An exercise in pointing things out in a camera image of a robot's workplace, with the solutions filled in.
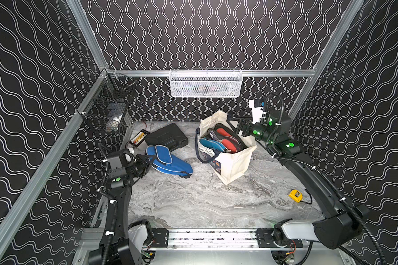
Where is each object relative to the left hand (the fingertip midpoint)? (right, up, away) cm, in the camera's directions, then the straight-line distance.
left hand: (154, 154), depth 77 cm
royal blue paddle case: (+5, -3, 0) cm, 5 cm away
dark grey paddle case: (+45, +4, +13) cm, 47 cm away
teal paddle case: (+28, +4, +13) cm, 32 cm away
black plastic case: (+2, +9, +30) cm, 31 cm away
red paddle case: (+37, +5, +11) cm, 39 cm away
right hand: (+35, +16, -7) cm, 40 cm away
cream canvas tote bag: (+37, -6, +3) cm, 37 cm away
